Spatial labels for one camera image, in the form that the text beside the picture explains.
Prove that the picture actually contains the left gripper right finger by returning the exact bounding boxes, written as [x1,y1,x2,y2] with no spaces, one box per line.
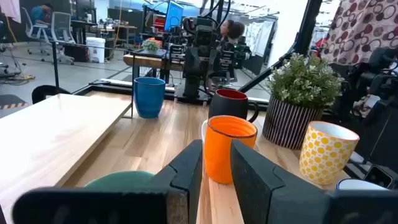
[230,139,398,224]

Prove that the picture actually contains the black robot equipment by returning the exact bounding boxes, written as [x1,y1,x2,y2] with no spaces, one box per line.
[329,46,398,175]

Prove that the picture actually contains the hazard-striped black mat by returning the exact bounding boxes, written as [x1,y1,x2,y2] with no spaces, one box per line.
[0,94,29,110]

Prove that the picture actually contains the mint green mug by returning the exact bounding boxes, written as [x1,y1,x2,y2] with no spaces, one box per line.
[84,170,155,189]

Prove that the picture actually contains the red storage box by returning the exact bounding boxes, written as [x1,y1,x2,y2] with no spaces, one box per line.
[152,17,166,32]

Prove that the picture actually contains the white hanging garments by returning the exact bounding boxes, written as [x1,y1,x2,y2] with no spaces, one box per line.
[244,20,276,58]

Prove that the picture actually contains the blue computer monitor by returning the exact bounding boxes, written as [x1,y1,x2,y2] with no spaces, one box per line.
[164,0,185,32]

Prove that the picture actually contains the orange mug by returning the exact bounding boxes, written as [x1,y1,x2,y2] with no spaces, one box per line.
[201,114,258,185]

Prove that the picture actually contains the grey mesh office chair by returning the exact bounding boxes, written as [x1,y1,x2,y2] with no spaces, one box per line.
[42,11,76,65]

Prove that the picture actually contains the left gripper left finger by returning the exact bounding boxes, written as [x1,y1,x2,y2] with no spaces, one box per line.
[11,139,203,224]

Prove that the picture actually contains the white office chair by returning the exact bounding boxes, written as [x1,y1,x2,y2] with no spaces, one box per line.
[21,6,50,55]

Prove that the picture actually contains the black mug red inside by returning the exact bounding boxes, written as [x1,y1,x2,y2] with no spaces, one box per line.
[207,88,260,124]

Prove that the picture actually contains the potted plant striped pot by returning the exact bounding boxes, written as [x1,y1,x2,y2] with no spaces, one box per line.
[262,52,343,151]

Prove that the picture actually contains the blue leaf-print white mug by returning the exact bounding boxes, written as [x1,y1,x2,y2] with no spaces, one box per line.
[335,178,388,191]

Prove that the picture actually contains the black chair back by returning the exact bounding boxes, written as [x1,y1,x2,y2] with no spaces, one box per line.
[31,84,72,105]

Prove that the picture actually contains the person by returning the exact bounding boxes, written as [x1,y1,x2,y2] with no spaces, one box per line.
[217,19,246,47]
[30,2,54,26]

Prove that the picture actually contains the white waste bin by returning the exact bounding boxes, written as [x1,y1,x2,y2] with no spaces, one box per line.
[86,36,106,64]

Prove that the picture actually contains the circle-patterned curtain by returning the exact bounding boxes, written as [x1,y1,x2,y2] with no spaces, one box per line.
[320,0,398,66]

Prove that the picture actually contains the wooden work table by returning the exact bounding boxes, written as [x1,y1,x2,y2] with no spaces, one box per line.
[123,49,184,85]

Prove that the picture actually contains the black metal mug rack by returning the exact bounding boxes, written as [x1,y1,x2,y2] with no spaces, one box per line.
[0,40,137,224]

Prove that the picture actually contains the floor cables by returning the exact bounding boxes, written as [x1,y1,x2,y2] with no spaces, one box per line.
[0,70,35,85]

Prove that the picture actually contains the small black camera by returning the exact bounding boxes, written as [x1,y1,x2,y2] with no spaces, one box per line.
[363,164,396,189]

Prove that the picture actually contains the pink hanging cloth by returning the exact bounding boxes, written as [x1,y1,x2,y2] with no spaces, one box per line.
[0,0,22,24]

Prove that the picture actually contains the yellow patterned white mug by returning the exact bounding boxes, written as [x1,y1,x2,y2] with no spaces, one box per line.
[298,120,361,186]

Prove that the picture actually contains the small potted plant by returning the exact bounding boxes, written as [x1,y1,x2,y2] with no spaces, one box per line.
[141,39,162,54]

